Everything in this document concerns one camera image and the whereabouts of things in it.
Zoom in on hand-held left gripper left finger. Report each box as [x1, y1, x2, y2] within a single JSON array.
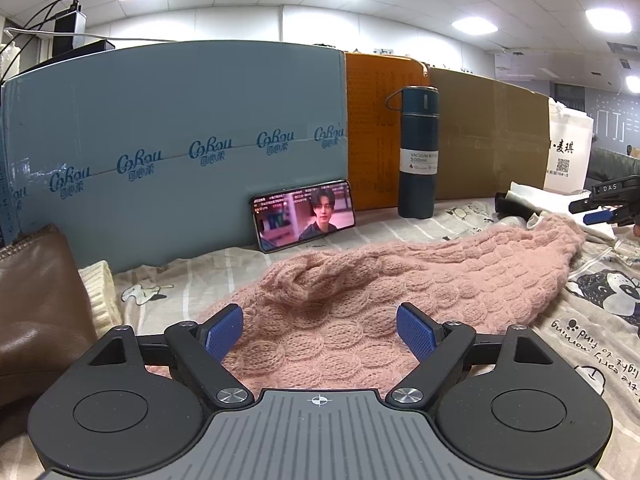
[[75, 304, 256, 408]]

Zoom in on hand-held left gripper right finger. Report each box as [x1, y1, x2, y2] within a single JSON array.
[[385, 302, 563, 408]]

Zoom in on white garment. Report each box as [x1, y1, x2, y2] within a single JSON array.
[[502, 182, 616, 241]]

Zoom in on pink knit sweater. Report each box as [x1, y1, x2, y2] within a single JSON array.
[[197, 212, 588, 396]]

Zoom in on black leather sofa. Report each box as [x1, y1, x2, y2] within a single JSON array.
[[585, 149, 640, 188]]

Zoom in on black cloth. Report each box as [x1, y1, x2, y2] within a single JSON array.
[[495, 191, 536, 222]]

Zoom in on white tote bag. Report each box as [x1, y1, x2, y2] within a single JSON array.
[[542, 99, 595, 196]]

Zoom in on cartoon printed bed sheet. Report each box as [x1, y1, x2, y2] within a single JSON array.
[[0, 195, 640, 480]]

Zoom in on brown cardboard panel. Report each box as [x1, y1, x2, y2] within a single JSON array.
[[427, 67, 556, 200]]

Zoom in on cream knit cloth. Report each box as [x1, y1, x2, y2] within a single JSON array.
[[77, 260, 123, 338]]

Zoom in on smartphone with lit screen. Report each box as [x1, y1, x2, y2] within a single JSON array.
[[249, 179, 357, 253]]

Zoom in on dark teal vacuum bottle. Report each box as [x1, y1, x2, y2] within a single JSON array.
[[385, 86, 441, 220]]

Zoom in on ceiling light panel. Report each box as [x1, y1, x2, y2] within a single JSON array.
[[451, 15, 497, 35], [586, 7, 632, 31]]

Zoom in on brown leather cushion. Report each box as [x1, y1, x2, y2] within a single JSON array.
[[0, 224, 98, 406]]

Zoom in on orange cardboard panel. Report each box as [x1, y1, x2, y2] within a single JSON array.
[[344, 52, 433, 211]]

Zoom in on blue cardboard panel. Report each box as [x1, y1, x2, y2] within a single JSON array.
[[0, 40, 348, 273]]

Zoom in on black flat device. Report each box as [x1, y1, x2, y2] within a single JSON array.
[[20, 39, 116, 75]]

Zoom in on black cable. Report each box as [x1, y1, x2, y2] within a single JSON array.
[[19, 0, 81, 32]]

